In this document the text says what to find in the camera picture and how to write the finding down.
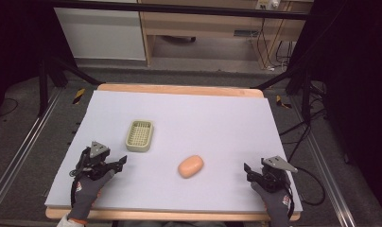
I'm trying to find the orange soap bar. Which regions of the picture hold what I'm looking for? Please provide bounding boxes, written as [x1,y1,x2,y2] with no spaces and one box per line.
[177,154,205,180]

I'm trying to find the white power strip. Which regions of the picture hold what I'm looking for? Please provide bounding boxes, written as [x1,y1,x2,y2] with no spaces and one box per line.
[256,0,281,10]

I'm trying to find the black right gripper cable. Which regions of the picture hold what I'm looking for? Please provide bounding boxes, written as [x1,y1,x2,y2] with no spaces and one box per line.
[286,166,327,207]

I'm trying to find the metal floor rail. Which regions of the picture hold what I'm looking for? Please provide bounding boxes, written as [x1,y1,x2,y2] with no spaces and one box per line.
[0,90,63,219]
[290,96,359,227]

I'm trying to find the black floor cables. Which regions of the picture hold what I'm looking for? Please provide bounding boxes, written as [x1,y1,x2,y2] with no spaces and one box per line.
[278,80,330,164]

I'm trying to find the wooden table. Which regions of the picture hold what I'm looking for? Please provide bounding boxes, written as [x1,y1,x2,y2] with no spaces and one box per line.
[44,82,303,222]

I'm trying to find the person's right hand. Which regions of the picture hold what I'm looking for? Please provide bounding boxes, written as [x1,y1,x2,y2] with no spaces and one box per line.
[250,181,293,227]

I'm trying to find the hanging cables under desk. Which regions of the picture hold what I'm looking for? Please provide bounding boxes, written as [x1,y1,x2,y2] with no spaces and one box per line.
[255,18,295,72]

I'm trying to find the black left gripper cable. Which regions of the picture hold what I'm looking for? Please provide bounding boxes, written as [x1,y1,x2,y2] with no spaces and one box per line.
[69,150,86,210]

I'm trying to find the yellow black striped tape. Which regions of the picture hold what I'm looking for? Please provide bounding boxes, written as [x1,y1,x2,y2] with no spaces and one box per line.
[275,95,293,110]
[72,87,86,105]

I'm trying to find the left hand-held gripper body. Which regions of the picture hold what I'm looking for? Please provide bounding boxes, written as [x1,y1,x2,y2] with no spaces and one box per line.
[73,141,118,182]

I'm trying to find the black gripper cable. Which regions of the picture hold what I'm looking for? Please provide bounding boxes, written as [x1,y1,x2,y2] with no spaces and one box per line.
[69,150,86,210]
[286,166,327,207]

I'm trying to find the thin black floor cable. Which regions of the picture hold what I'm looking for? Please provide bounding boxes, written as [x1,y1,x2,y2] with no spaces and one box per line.
[0,96,20,120]

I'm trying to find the dark curtain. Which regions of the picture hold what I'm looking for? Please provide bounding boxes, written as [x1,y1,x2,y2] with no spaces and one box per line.
[288,0,382,219]
[0,0,78,110]

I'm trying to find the wooden desk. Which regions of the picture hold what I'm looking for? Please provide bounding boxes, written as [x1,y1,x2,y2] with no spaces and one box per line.
[137,0,314,70]

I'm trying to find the beige slotted soap dish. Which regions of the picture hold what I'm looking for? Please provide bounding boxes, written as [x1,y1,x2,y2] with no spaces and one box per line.
[125,119,155,153]

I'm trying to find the white foam mat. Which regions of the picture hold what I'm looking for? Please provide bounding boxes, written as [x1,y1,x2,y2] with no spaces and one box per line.
[43,90,304,214]

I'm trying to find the white cabinet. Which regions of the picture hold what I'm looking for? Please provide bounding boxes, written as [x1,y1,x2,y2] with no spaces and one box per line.
[53,7,148,61]

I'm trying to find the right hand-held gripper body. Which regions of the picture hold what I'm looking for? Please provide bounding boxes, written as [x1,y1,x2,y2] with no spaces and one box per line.
[258,155,299,194]

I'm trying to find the black metal stand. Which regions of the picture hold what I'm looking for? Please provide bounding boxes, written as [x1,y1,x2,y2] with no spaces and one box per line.
[37,56,102,118]
[250,66,314,124]

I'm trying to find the black horizontal frame bar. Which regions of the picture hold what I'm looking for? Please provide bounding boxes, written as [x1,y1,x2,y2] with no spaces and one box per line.
[49,0,310,21]

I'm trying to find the person's left hand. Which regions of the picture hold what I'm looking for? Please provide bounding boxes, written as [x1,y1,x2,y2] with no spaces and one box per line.
[67,169,116,225]

